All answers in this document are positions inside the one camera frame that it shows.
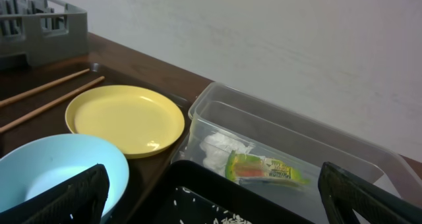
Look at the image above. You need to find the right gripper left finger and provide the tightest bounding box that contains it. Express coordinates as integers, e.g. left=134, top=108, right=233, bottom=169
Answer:
left=1, top=164, right=110, bottom=224

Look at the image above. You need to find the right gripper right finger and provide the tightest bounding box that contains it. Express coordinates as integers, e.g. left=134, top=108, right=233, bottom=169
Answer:
left=318, top=162, right=421, bottom=224

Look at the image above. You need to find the light blue bowl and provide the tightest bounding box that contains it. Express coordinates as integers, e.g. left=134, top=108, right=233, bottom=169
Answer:
left=1, top=134, right=129, bottom=223

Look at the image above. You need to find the yellow round plate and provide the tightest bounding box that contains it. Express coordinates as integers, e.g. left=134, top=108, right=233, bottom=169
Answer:
left=65, top=85, right=185, bottom=159

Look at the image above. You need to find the green orange snack wrapper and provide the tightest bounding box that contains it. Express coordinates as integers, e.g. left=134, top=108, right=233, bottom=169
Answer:
left=225, top=151, right=311, bottom=188

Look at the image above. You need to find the food scraps rice pile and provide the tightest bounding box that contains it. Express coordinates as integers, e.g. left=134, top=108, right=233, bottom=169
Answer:
left=170, top=186, right=252, bottom=224

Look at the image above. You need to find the wooden chopstick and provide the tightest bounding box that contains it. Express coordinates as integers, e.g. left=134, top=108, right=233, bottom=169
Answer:
left=1, top=76, right=105, bottom=133
left=1, top=69, right=90, bottom=107

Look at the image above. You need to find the white tissue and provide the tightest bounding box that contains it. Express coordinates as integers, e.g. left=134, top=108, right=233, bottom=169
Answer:
left=200, top=132, right=254, bottom=177

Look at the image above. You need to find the black waste tray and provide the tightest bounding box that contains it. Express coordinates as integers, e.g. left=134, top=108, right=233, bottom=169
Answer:
left=127, top=160, right=310, bottom=224

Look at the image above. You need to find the clear plastic bin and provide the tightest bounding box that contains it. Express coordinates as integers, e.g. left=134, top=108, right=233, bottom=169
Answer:
left=173, top=82, right=421, bottom=223

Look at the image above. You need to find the dark brown serving tray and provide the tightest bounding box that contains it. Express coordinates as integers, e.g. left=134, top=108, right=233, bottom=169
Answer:
left=1, top=63, right=191, bottom=223

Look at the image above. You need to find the grey plastic dish rack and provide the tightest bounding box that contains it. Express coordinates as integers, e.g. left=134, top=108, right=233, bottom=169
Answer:
left=1, top=0, right=88, bottom=70

